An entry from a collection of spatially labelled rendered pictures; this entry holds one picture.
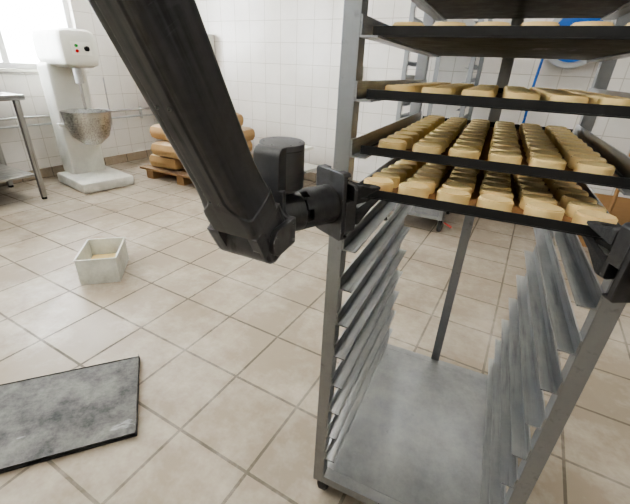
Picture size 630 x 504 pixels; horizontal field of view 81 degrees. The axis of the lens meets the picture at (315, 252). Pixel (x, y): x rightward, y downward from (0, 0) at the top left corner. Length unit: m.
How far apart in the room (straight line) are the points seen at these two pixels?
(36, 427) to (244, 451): 0.73
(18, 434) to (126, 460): 0.40
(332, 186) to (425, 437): 0.98
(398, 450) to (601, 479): 0.71
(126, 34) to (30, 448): 1.49
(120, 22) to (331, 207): 0.33
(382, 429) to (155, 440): 0.78
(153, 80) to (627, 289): 0.52
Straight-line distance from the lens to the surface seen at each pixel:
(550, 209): 0.61
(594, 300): 0.73
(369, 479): 1.22
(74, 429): 1.64
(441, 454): 1.32
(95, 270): 2.45
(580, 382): 0.80
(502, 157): 0.66
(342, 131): 0.66
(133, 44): 0.30
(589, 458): 1.75
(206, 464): 1.43
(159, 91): 0.31
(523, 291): 1.30
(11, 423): 1.77
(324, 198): 0.52
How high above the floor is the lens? 1.17
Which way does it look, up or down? 26 degrees down
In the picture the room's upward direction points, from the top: 3 degrees clockwise
